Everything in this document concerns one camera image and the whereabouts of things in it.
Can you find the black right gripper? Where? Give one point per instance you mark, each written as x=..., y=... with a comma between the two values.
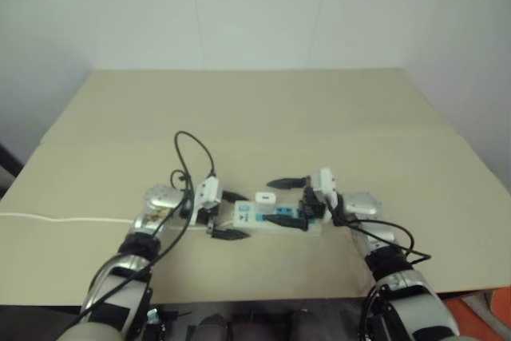
x=312, y=205

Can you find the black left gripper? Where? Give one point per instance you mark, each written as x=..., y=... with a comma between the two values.
x=208, y=219

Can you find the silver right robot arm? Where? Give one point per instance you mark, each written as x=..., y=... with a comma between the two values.
x=361, y=204

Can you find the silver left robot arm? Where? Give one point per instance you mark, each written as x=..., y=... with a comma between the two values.
x=160, y=197

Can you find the white blue power strip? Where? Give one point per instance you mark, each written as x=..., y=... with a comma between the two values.
x=249, y=215

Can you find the white charger cube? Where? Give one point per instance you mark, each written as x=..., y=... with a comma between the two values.
x=264, y=198

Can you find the dark rounded shape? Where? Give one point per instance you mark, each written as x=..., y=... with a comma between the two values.
x=211, y=327

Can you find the dark furniture piece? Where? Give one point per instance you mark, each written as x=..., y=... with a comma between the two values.
x=8, y=167

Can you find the orange object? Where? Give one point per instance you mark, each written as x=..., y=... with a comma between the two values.
x=493, y=311

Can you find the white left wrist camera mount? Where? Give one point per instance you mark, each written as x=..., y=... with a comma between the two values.
x=209, y=192

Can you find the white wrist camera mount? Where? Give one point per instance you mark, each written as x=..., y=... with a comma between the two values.
x=324, y=184
x=209, y=192

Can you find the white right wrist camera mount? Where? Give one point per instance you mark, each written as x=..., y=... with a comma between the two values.
x=324, y=184

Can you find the small silver metal bracket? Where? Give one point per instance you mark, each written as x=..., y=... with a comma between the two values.
x=152, y=316

